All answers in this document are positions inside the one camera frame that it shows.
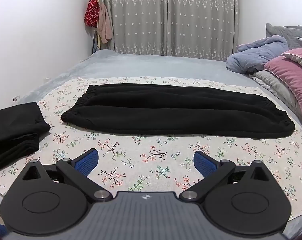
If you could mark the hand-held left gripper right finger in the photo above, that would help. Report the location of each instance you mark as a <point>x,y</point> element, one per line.
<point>203,162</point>

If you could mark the stack of folded black pants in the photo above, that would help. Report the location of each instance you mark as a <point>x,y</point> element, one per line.
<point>13,130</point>

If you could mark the floral printed cloth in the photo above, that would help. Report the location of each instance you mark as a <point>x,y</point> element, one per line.
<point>153,146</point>

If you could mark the bed with grey-blue sheet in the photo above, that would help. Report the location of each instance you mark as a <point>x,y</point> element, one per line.
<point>153,65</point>

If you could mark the white wall socket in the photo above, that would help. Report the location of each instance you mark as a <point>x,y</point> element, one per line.
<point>16,98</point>

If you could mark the grey star-print curtain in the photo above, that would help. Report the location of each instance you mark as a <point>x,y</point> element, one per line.
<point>171,17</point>

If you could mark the pink hanging towel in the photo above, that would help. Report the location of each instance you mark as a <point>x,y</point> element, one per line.
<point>105,22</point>

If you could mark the black fleece pants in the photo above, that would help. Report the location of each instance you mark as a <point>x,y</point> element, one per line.
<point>171,112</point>

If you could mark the grey quilted cushion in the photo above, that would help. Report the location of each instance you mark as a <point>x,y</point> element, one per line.
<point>280,31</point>

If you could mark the large pink pillow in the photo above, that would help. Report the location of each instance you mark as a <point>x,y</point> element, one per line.
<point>293,80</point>

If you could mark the pink pillow with white piping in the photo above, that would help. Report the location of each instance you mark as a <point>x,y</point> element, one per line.
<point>299,56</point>

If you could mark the blue fleece blanket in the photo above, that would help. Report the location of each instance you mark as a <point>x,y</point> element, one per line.
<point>255,55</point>

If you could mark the folded grey quilt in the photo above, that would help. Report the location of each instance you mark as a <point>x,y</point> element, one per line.
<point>273,85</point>

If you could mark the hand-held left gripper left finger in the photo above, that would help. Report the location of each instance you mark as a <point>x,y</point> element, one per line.
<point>87,163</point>

